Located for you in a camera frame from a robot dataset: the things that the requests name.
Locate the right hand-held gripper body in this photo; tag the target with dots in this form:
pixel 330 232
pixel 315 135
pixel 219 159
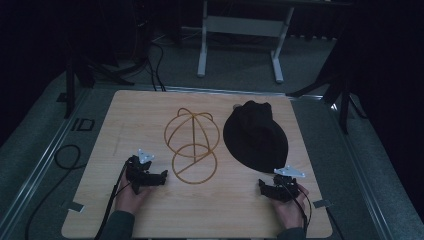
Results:
pixel 286 186

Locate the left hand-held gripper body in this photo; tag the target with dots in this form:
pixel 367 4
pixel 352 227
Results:
pixel 139 167

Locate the person's right hand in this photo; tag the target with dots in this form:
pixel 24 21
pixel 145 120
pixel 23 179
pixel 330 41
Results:
pixel 289 211

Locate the person's left hand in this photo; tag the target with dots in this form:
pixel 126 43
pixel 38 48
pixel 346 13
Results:
pixel 128 196

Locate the black brimmed hat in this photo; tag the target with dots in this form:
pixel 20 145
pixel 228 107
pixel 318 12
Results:
pixel 255 140

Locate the black tripod stand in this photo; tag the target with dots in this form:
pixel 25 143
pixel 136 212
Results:
pixel 71 83
pixel 343 100

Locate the white metal table frame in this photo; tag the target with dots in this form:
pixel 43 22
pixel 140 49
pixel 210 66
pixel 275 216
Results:
pixel 245 26

